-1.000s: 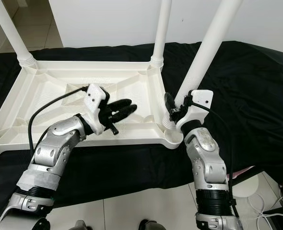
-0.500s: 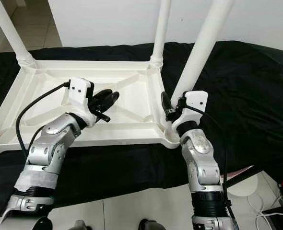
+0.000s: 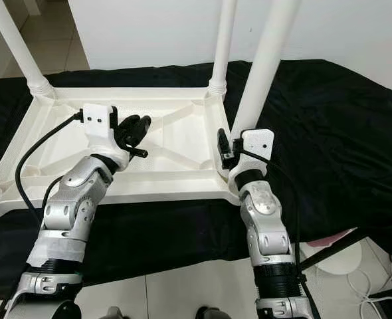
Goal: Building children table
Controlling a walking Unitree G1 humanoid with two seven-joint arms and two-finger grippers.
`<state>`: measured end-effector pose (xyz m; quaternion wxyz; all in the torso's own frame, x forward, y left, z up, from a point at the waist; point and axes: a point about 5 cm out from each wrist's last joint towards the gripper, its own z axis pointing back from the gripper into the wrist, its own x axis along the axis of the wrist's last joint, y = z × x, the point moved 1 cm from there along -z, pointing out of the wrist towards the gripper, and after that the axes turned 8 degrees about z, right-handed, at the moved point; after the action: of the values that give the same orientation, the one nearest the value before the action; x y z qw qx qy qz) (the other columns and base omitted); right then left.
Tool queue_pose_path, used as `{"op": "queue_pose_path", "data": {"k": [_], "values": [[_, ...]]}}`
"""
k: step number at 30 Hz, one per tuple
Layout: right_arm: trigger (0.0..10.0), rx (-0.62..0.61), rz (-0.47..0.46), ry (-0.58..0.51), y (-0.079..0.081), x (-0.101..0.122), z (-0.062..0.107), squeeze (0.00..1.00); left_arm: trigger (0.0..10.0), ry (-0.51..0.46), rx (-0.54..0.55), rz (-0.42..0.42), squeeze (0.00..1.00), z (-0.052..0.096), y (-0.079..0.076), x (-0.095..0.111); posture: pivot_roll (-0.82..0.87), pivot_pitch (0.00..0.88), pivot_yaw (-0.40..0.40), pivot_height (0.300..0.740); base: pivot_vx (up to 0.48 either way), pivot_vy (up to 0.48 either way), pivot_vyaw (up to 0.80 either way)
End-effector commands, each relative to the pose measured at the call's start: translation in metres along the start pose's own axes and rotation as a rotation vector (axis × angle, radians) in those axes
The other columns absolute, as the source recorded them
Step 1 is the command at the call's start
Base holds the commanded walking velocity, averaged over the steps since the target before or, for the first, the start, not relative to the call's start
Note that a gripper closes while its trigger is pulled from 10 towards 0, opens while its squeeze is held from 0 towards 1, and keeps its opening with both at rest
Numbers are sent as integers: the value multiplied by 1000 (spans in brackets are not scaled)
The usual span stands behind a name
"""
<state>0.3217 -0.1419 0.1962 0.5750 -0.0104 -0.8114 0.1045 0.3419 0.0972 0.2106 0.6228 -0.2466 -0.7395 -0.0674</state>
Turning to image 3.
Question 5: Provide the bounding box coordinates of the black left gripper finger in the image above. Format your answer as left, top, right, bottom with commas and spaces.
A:
130, 115, 152, 150
115, 115, 136, 148

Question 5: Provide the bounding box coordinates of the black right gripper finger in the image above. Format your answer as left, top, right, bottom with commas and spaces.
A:
217, 128, 233, 168

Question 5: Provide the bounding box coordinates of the white plastic ribbed table top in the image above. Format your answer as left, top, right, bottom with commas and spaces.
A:
0, 85, 245, 221

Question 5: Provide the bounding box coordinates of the black table cloth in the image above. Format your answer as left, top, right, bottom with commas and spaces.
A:
0, 58, 392, 301

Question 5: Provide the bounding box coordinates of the pink flat sheet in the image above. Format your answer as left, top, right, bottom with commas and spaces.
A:
306, 229, 360, 249

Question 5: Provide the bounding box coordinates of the dark robot right foot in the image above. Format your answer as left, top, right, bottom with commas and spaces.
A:
196, 307, 231, 319

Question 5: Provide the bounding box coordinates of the grey robot left foot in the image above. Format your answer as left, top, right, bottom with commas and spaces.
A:
103, 307, 124, 319

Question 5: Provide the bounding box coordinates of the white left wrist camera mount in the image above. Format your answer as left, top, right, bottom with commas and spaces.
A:
81, 103, 132, 171

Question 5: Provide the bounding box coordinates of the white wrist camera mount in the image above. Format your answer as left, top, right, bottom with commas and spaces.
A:
81, 103, 132, 171
229, 128, 276, 185

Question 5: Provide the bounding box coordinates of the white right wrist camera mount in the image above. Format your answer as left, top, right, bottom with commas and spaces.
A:
229, 128, 276, 185

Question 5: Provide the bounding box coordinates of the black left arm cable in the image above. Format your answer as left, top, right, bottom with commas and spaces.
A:
15, 112, 86, 228

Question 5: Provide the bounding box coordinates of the white floor cable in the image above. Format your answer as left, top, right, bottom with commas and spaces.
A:
345, 266, 392, 318

